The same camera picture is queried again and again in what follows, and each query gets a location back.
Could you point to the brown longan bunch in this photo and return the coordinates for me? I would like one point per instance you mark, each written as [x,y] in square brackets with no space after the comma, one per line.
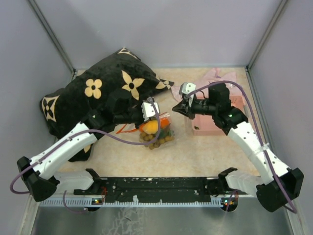
[155,140]

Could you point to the yellow orange fruit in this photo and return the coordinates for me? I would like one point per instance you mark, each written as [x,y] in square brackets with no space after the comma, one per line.
[150,127]

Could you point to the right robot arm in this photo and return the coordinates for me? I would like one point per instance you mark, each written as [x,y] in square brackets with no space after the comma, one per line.
[277,184]

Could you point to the pink plastic basket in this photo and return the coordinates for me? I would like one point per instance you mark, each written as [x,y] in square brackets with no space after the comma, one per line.
[205,126]

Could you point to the aluminium frame post right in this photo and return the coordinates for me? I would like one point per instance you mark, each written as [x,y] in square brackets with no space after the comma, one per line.
[272,23]

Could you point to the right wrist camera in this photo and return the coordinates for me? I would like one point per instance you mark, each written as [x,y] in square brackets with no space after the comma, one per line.
[186,88]

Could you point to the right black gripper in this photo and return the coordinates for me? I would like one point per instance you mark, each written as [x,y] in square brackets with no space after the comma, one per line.
[184,107]

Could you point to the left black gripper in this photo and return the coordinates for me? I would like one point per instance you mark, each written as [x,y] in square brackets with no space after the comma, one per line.
[139,106]

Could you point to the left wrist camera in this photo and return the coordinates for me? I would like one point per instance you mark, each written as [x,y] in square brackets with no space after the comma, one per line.
[150,110]

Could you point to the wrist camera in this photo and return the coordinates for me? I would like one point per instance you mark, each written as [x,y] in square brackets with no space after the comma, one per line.
[186,88]
[150,110]

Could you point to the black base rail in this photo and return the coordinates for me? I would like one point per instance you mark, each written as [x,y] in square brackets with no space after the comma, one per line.
[148,191]

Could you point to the clear zip top bag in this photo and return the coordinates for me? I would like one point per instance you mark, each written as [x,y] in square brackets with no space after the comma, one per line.
[139,130]

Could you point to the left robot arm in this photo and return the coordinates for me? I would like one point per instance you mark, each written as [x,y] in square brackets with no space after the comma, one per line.
[40,173]

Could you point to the aluminium frame post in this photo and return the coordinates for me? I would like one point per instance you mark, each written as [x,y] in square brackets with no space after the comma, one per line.
[51,34]
[272,23]

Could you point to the aluminium frame post left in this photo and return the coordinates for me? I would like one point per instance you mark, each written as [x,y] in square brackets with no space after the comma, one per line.
[51,34]

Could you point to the black floral pillow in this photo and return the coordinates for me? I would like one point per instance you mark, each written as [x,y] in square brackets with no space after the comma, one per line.
[65,107]

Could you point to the pink crumpled cloth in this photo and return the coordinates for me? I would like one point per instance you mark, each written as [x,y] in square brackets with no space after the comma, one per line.
[211,76]

